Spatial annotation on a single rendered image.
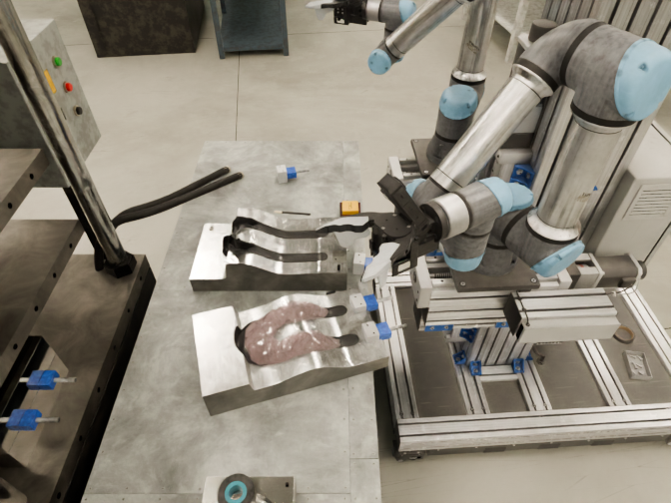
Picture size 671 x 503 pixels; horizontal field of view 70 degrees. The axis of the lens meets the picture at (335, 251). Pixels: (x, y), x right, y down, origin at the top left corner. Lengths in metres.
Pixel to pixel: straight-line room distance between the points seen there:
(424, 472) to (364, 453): 0.88
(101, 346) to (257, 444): 0.58
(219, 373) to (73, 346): 0.53
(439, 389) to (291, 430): 0.91
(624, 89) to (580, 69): 0.09
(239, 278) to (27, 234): 0.62
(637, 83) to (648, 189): 0.65
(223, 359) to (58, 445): 0.46
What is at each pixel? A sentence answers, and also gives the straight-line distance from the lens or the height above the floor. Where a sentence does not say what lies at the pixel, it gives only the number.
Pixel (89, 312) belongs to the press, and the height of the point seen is 0.79.
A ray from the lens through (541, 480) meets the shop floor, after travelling 2.26.
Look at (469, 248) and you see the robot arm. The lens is 0.94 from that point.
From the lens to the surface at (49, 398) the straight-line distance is 1.53.
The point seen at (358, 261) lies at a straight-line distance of 1.57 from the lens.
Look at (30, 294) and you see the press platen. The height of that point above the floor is 1.04.
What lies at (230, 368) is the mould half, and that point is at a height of 0.91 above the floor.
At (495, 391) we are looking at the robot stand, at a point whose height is 0.21.
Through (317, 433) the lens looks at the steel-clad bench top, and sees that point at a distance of 1.30.
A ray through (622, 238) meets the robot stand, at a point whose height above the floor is 1.01.
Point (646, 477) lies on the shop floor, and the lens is 2.45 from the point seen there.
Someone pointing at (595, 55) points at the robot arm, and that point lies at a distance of 0.97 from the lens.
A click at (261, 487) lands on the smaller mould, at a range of 1.20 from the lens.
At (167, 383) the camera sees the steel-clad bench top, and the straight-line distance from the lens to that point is 1.44.
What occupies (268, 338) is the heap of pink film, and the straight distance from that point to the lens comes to 1.34.
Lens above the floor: 2.00
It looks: 46 degrees down
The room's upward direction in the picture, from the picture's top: straight up
